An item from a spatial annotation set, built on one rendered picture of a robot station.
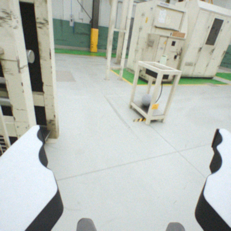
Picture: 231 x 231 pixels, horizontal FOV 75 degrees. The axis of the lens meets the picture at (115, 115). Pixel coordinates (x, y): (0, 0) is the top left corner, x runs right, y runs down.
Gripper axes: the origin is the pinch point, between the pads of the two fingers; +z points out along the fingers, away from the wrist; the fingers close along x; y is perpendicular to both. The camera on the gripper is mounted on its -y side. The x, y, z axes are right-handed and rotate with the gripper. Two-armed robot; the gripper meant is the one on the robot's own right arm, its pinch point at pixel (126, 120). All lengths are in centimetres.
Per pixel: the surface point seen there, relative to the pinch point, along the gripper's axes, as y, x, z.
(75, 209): 103, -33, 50
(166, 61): 60, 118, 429
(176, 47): 26, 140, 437
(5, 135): 43, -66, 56
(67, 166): 101, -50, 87
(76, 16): -96, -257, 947
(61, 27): -44, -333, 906
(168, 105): 86, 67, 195
